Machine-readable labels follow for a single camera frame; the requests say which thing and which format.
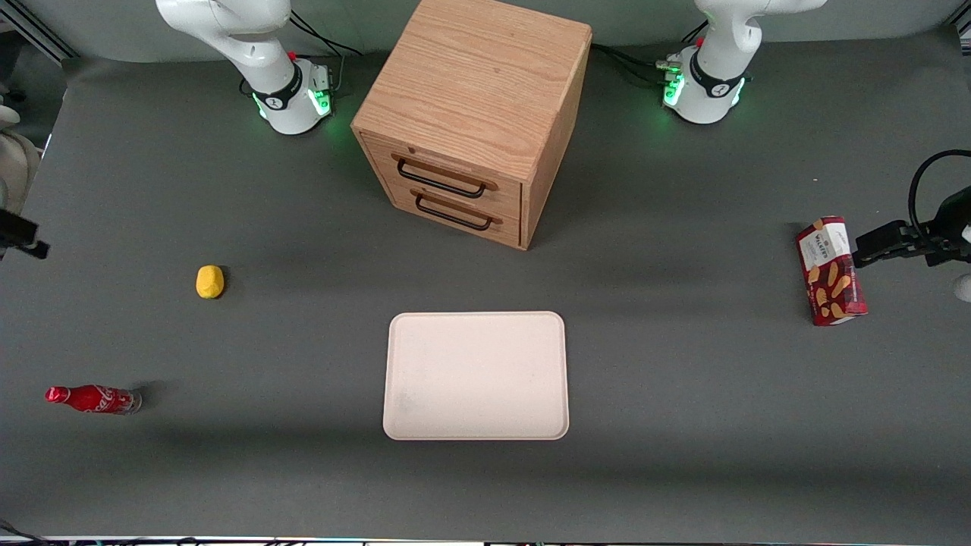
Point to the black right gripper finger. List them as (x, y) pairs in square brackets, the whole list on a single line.
[(34, 247), (17, 226)]

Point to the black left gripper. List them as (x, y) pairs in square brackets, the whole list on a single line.
[(938, 242)]

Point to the red coke bottle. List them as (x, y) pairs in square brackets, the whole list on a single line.
[(95, 399)]

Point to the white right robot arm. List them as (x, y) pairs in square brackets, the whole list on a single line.
[(258, 53)]

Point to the beige rectangular plastic tray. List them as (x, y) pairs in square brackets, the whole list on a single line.
[(476, 375)]

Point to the beige rounded background object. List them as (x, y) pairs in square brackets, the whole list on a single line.
[(17, 159)]

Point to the red Walkers cookie box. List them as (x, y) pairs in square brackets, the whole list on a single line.
[(831, 273)]

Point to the yellow lemon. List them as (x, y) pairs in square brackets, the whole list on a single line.
[(209, 282)]

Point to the wooden two-drawer cabinet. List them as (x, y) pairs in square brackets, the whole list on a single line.
[(470, 83)]

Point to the aluminium frame profile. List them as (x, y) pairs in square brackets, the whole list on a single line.
[(34, 29)]

